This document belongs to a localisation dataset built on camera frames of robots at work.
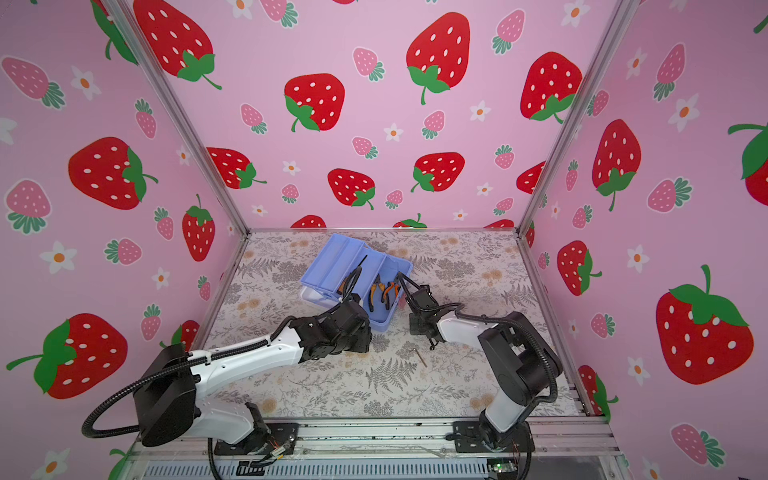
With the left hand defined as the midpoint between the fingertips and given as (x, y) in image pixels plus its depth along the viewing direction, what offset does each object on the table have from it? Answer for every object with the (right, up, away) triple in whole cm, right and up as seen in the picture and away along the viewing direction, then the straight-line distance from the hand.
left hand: (368, 336), depth 82 cm
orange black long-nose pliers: (+5, +11, +18) cm, 22 cm away
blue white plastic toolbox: (-10, +23, +17) cm, 30 cm away
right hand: (+16, +2, +13) cm, 20 cm away
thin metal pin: (+15, -8, +6) cm, 18 cm away
